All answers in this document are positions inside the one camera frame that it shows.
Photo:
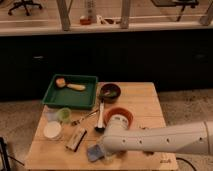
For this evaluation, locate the orange bowl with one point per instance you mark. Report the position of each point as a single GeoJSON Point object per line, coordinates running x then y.
{"type": "Point", "coordinates": [128, 113]}

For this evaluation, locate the dark brown bowl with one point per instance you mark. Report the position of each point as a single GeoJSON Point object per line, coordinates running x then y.
{"type": "Point", "coordinates": [109, 93]}

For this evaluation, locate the green plastic cup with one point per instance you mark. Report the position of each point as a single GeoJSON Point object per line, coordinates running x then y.
{"type": "Point", "coordinates": [63, 115]}

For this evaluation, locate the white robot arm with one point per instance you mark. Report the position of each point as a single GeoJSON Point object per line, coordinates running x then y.
{"type": "Point", "coordinates": [192, 138]}

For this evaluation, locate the blue sponge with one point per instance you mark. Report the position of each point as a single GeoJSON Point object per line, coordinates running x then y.
{"type": "Point", "coordinates": [94, 153]}

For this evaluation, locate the red bowl on shelf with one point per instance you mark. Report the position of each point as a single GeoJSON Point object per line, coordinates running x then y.
{"type": "Point", "coordinates": [84, 20]}

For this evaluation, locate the white round lid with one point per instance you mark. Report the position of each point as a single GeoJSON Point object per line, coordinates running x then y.
{"type": "Point", "coordinates": [52, 130]}

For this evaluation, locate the green plastic tray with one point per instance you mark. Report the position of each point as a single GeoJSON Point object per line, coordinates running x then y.
{"type": "Point", "coordinates": [56, 97]}

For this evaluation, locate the brown rectangular block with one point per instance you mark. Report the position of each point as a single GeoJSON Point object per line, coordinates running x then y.
{"type": "Point", "coordinates": [76, 138]}

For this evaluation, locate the clear plastic container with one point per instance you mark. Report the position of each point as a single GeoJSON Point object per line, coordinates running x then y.
{"type": "Point", "coordinates": [51, 115]}

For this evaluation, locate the black office chair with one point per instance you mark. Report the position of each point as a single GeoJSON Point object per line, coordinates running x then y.
{"type": "Point", "coordinates": [25, 4]}

